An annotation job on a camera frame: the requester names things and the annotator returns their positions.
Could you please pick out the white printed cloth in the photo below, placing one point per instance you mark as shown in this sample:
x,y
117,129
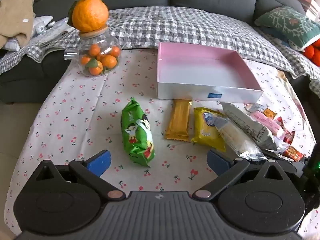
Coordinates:
x,y
42,22

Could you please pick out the long white biscuit packet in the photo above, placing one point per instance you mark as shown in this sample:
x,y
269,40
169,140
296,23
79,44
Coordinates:
x,y
250,127

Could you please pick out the yellow snack packet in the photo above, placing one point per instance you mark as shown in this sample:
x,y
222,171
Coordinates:
x,y
202,135

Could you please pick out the beige cloth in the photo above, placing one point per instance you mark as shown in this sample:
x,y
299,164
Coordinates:
x,y
15,17

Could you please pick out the pink snack packet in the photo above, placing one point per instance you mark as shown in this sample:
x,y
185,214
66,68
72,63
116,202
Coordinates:
x,y
265,121

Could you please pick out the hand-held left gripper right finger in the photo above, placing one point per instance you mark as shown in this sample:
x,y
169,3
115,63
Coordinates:
x,y
217,161

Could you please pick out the white plush toy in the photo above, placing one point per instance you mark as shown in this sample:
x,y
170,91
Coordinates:
x,y
296,45

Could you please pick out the stack of books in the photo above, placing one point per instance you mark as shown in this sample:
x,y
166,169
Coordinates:
x,y
310,5

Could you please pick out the silver snack packet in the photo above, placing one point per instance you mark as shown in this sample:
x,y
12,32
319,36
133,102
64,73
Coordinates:
x,y
253,108

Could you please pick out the red foil candy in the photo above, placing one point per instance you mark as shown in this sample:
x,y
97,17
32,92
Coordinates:
x,y
279,121
290,137

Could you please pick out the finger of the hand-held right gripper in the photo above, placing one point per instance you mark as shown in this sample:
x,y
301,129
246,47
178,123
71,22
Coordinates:
x,y
295,167

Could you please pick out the large orange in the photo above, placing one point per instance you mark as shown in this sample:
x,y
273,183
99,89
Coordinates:
x,y
90,13

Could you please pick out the grey checked quilt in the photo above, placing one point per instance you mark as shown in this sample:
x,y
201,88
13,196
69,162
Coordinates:
x,y
175,27

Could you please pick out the gold wafer packet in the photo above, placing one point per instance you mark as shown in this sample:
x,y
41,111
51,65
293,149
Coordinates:
x,y
178,120

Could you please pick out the orange snack packet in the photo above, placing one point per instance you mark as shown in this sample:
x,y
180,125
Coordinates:
x,y
293,153

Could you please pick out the pink cardboard box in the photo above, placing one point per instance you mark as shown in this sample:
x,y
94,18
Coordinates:
x,y
200,67

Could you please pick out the pile of small mandarins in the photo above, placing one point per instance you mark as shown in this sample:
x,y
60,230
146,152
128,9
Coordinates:
x,y
108,61

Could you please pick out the small orange brown packet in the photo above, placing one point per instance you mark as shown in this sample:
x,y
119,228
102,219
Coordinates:
x,y
269,114

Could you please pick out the clear white cake packet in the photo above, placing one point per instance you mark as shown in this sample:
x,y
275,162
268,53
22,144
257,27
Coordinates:
x,y
237,140

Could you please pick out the cherry print tablecloth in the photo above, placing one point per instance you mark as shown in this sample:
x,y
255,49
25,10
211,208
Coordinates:
x,y
75,105

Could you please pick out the glass jar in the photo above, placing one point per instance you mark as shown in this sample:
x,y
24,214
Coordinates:
x,y
100,38

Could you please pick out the green snack packet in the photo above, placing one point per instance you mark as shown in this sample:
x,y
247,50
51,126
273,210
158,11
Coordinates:
x,y
137,135

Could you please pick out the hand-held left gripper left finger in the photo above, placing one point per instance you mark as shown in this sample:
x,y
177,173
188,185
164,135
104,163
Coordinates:
x,y
100,161

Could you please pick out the orange plush toy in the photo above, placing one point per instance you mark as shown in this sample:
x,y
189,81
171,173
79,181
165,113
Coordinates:
x,y
313,52

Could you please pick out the green embroidered cushion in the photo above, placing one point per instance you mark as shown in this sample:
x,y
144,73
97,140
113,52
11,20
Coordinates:
x,y
287,22

